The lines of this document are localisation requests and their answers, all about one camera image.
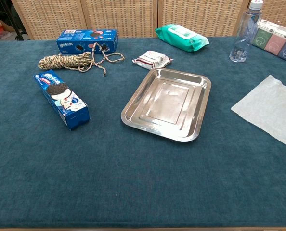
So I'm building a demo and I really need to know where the stainless steel rectangular tray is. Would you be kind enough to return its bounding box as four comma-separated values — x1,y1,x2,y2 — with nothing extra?
120,67,212,143

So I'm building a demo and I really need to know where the clear plastic water bottle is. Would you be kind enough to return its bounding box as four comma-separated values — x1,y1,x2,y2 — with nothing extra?
229,0,264,64

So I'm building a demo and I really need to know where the white red snack packet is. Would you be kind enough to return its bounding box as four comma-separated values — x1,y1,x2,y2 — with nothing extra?
131,50,174,71

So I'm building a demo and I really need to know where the teal blue tablecloth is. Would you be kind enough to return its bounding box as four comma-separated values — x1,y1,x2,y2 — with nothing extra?
0,35,286,229

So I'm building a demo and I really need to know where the long blue Oreo box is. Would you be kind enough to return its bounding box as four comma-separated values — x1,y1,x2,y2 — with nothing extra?
33,69,90,131

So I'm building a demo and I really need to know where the green wet wipes pack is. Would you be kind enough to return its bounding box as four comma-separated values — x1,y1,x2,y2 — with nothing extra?
154,24,210,53

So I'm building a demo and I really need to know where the wide blue Oreo box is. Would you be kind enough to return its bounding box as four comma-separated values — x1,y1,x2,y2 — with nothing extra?
56,29,119,54

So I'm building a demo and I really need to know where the wicker folding screen panel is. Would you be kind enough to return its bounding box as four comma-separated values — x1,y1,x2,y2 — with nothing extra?
248,0,286,31
81,0,159,39
158,0,251,37
11,0,87,40

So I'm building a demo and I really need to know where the multicolour tissue pack bundle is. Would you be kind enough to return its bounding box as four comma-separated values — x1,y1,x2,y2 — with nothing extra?
251,19,286,65

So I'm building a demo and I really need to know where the black tripod stand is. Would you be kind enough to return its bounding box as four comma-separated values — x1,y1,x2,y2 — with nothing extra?
2,0,26,41

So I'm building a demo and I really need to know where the braided multicolour rope bundle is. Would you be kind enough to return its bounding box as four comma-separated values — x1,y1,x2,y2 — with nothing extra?
38,42,125,77

